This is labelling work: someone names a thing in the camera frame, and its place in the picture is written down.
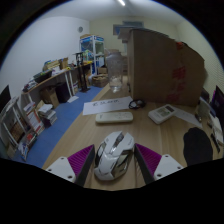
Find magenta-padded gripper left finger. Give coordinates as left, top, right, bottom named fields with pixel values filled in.
left=45, top=143, right=97, bottom=188

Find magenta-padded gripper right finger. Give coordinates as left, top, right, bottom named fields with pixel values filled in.
left=133, top=143, right=185, bottom=185

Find white and silver computer mouse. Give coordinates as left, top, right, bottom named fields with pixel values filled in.
left=93, top=130, right=136, bottom=182

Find black mouse pad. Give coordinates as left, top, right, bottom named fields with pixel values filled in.
left=182, top=126, right=214, bottom=167

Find white remote control with display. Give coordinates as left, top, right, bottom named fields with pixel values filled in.
left=147, top=103, right=178, bottom=125

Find stack of books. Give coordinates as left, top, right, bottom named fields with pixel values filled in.
left=37, top=103, right=59, bottom=129

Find white paper sheet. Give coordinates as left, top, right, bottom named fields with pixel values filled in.
left=82, top=96, right=134, bottom=117

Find white bookshelf unit with books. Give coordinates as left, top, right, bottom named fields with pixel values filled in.
left=0, top=95, right=46, bottom=162

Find black computer tower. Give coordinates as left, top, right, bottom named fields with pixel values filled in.
left=54, top=82, right=71, bottom=104

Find black floor stand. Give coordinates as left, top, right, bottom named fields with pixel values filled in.
left=73, top=51, right=91, bottom=94

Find dark screen with purple glow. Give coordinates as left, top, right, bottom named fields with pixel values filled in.
left=209, top=85, right=224, bottom=118

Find large brown cardboard box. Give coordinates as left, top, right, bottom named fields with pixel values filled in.
left=127, top=28, right=206, bottom=108

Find clear glass jar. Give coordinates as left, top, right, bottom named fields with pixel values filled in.
left=105, top=50, right=126, bottom=94

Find blue and white claw machine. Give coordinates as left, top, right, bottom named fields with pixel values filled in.
left=78, top=34, right=106, bottom=76

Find black coiled cable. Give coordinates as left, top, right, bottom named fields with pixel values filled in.
left=128, top=98, right=147, bottom=110

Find framed wall picture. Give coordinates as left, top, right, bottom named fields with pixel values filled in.
left=112, top=21, right=145, bottom=36

